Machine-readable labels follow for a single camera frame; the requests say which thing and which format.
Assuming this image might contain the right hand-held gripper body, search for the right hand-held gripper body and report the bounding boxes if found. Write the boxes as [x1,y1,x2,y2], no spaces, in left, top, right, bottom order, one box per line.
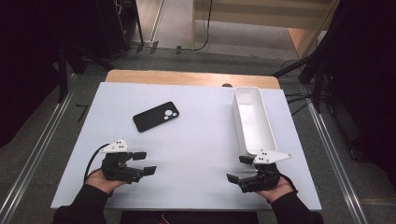
[237,149,293,194]

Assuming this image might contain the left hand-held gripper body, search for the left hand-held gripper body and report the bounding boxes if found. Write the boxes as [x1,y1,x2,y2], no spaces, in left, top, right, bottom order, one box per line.
[99,138,146,185]

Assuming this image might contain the white plastic bin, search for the white plastic bin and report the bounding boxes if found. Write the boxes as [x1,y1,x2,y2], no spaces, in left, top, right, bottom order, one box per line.
[232,86,278,158]

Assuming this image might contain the black phone case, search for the black phone case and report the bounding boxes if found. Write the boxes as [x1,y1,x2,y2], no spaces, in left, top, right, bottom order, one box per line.
[132,101,180,133]

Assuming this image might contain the person's right hand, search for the person's right hand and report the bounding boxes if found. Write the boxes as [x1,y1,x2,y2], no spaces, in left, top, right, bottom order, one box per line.
[255,175,295,203]

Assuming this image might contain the person's left hand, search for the person's left hand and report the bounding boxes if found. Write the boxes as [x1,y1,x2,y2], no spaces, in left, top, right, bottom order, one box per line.
[84,167,127,195]

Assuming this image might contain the white board table cover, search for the white board table cover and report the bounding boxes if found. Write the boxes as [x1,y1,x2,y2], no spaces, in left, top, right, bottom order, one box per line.
[50,81,322,212]

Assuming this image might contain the wooden table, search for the wooden table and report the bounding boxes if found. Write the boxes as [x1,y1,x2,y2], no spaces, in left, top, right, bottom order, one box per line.
[105,69,281,91]

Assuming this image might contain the black tripod stand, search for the black tripod stand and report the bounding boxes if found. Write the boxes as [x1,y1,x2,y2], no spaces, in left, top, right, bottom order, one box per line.
[55,40,115,104]
[272,46,331,113]

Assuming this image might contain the black equipment cabinet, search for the black equipment cabinet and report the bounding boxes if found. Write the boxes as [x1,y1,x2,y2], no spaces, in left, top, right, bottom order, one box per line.
[94,0,139,60]

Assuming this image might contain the dark curtain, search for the dark curtain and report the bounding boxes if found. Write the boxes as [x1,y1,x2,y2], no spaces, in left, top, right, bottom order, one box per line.
[0,0,101,148]
[323,0,396,188]

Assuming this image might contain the left hand-held gripper black cable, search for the left hand-held gripper black cable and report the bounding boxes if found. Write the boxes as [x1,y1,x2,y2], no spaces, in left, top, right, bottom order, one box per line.
[83,143,110,183]

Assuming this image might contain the hand-held gripper black cable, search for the hand-held gripper black cable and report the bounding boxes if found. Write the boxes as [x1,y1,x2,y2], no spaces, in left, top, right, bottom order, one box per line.
[279,174,299,195]
[83,143,110,183]

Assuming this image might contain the right hand-held gripper black cable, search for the right hand-held gripper black cable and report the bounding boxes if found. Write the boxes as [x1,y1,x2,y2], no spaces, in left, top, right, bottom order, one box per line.
[279,174,299,195]

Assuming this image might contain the aluminium floor rail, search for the aluminium floor rail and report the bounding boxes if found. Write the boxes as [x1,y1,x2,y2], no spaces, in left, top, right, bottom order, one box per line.
[306,99,370,224]
[0,74,78,224]

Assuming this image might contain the black floor cables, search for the black floor cables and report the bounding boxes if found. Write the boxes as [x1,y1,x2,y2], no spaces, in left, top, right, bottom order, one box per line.
[284,91,316,117]

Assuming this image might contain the hanging black cable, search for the hanging black cable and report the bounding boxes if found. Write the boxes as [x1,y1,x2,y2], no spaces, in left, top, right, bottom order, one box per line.
[191,0,214,52]

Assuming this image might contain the light wooden shelf frame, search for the light wooden shelf frame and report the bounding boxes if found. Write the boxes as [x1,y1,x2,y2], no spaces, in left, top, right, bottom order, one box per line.
[191,0,340,60]

